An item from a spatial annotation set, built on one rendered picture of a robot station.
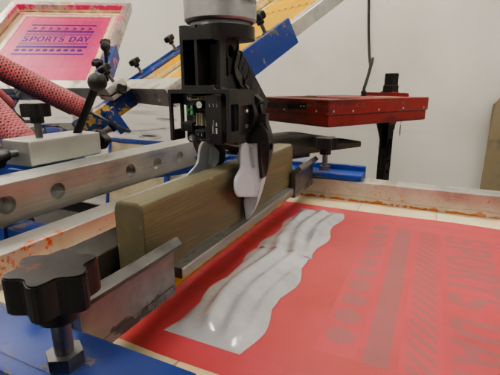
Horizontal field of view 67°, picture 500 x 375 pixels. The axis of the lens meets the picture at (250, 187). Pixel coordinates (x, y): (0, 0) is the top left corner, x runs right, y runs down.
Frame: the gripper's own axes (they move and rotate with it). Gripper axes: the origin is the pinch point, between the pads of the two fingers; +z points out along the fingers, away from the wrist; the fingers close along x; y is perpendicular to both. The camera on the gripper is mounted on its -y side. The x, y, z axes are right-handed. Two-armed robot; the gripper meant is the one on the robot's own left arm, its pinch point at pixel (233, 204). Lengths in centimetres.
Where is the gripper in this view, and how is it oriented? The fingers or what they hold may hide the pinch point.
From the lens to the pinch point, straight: 47.1
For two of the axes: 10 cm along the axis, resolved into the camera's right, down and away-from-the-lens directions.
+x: 9.0, 1.1, -4.1
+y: -4.3, 2.3, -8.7
